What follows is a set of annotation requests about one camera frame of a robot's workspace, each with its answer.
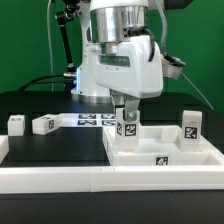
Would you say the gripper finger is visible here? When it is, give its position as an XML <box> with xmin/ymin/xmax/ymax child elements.
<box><xmin>111</xmin><ymin>90</ymin><xmax>124</xmax><ymax>108</ymax></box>
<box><xmin>124</xmin><ymin>95</ymin><xmax>140</xmax><ymax>121</ymax></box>

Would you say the white sheet with tags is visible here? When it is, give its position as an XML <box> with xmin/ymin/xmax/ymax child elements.
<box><xmin>60</xmin><ymin>113</ymin><xmax>115</xmax><ymax>127</ymax></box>

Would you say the black cable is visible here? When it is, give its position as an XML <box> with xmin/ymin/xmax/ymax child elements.
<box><xmin>18</xmin><ymin>74</ymin><xmax>68</xmax><ymax>92</ymax></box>

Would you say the white square tabletop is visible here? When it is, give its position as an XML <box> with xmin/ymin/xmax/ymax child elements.
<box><xmin>102</xmin><ymin>125</ymin><xmax>224</xmax><ymax>166</ymax></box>

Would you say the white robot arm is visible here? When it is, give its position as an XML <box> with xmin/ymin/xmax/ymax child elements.
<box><xmin>64</xmin><ymin>0</ymin><xmax>193</xmax><ymax>121</ymax></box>

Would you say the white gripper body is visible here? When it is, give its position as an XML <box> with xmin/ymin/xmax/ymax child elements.
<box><xmin>92</xmin><ymin>35</ymin><xmax>163</xmax><ymax>98</ymax></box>

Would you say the white obstacle fence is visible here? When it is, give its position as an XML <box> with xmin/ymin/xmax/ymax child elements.
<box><xmin>0</xmin><ymin>135</ymin><xmax>224</xmax><ymax>194</ymax></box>

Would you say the grey cable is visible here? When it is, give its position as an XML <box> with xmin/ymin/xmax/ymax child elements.
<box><xmin>181</xmin><ymin>72</ymin><xmax>215</xmax><ymax>111</ymax></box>

